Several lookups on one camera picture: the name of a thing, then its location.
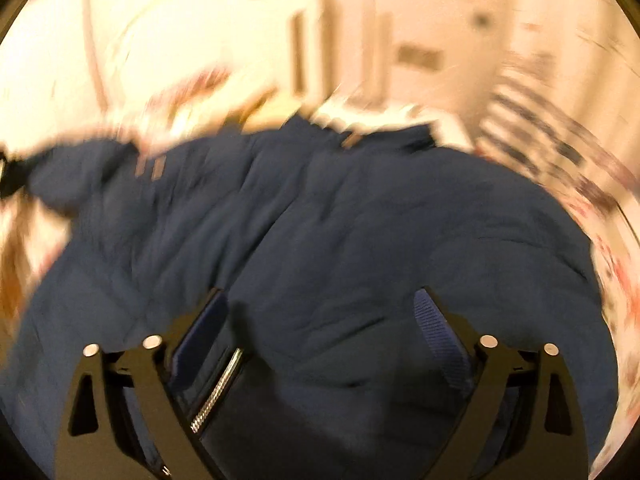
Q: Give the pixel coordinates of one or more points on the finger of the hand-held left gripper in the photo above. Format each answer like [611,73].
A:
[10,175]

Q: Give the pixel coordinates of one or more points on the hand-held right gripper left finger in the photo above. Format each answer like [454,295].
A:
[197,340]

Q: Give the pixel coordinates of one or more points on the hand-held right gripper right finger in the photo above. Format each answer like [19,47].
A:
[442,340]

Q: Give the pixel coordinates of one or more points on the navy blue padded jacket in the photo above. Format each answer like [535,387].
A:
[325,220]

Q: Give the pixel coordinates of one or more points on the white wardrobe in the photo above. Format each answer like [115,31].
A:
[45,60]

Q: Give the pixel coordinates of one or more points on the floral printed blanket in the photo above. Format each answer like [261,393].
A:
[617,280]

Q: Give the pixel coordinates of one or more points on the white wooden headboard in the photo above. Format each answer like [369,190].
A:
[210,25]

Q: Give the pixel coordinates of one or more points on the striped patterned curtain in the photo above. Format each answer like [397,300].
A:
[550,110]

